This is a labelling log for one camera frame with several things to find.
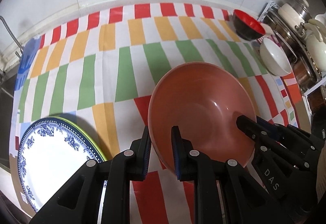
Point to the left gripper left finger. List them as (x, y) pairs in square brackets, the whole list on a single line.
[(99, 192)]

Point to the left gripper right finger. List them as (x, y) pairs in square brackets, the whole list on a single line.
[(224, 191)]

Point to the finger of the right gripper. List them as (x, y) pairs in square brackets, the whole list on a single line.
[(296, 158), (291, 137)]

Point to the blue white plate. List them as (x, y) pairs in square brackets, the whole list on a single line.
[(50, 152)]

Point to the green plate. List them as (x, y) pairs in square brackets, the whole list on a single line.
[(94, 144)]

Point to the white bowl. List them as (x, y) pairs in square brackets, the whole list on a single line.
[(274, 58)]

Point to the pink bowl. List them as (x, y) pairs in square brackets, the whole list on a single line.
[(204, 102)]

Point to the red black bowl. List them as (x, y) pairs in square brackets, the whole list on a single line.
[(246, 26)]

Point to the steel pot on rack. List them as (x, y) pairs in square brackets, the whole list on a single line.
[(294, 45)]

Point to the cream ceramic kettle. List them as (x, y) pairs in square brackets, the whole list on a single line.
[(315, 42)]

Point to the cream pot with lid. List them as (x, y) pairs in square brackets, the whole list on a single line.
[(295, 13)]

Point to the colourful striped cloth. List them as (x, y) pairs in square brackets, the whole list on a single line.
[(100, 71)]

